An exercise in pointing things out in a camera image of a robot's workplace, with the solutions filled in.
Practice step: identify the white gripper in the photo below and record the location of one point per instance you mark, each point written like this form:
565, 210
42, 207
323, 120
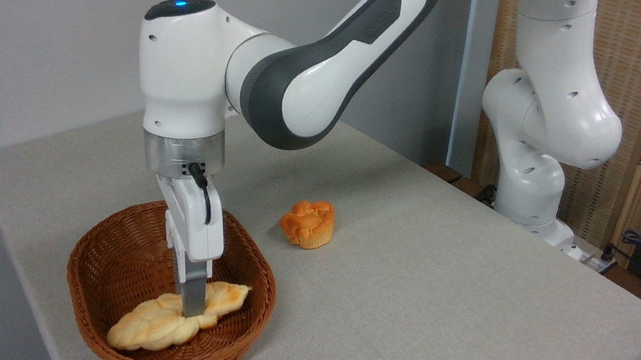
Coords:
195, 232

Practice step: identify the long braided bread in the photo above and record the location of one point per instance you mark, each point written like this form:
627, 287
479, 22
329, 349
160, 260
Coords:
153, 324

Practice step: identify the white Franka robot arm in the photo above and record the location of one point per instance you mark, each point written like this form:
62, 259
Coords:
187, 72

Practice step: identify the orange muffin bread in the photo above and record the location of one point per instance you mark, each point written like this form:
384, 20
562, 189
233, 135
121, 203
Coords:
307, 224

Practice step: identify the brown wicker basket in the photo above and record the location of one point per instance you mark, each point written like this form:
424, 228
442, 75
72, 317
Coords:
116, 253

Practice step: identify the dark wooden base plank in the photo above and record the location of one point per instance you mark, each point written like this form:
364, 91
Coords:
444, 172

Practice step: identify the white vertical pole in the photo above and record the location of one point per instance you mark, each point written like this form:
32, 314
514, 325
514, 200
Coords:
473, 70

